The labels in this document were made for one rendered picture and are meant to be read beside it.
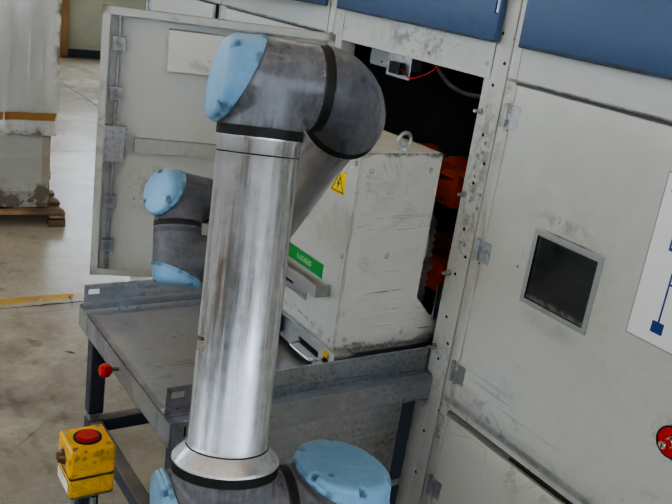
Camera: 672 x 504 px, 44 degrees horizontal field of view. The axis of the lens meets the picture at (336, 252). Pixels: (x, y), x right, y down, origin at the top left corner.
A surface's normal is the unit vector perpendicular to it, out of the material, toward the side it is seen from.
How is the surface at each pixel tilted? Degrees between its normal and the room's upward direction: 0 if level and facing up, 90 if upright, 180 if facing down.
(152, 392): 0
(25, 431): 0
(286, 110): 81
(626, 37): 90
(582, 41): 90
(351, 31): 90
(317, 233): 90
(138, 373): 0
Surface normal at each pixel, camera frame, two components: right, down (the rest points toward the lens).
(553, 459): -0.84, 0.06
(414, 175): 0.53, 0.34
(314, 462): 0.25, -0.94
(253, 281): 0.28, 0.15
